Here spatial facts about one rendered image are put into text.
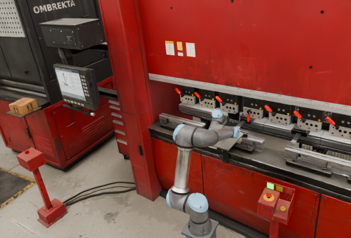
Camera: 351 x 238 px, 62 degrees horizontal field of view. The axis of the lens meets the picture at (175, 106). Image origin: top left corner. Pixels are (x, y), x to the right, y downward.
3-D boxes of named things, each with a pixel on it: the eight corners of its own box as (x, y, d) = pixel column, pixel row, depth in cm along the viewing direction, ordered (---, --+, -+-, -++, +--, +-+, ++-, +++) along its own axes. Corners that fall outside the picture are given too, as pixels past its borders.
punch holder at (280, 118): (268, 121, 215) (269, 101, 208) (272, 116, 221) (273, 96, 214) (289, 126, 206) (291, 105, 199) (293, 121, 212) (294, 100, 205)
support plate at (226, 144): (207, 144, 229) (207, 143, 229) (223, 129, 247) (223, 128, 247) (227, 151, 219) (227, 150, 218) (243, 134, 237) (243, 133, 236)
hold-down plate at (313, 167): (285, 164, 216) (285, 161, 215) (288, 160, 220) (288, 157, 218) (330, 177, 199) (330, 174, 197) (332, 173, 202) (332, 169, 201)
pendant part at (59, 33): (63, 112, 284) (37, 23, 248) (84, 103, 301) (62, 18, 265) (98, 123, 255) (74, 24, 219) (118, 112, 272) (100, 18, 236)
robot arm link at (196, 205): (203, 225, 173) (201, 208, 167) (183, 217, 180) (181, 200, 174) (212, 212, 182) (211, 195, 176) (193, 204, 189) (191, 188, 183)
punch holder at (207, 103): (199, 106, 250) (198, 88, 243) (205, 102, 255) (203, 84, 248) (214, 109, 241) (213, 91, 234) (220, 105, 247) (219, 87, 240)
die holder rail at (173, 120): (160, 123, 292) (159, 115, 288) (163, 120, 296) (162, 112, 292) (202, 135, 263) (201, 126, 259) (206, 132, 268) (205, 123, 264)
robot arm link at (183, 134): (183, 216, 176) (194, 128, 170) (163, 208, 184) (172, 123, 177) (193, 210, 187) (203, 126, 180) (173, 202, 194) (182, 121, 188)
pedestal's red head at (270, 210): (257, 214, 203) (257, 194, 196) (264, 200, 215) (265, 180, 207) (287, 225, 193) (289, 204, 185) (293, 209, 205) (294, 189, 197)
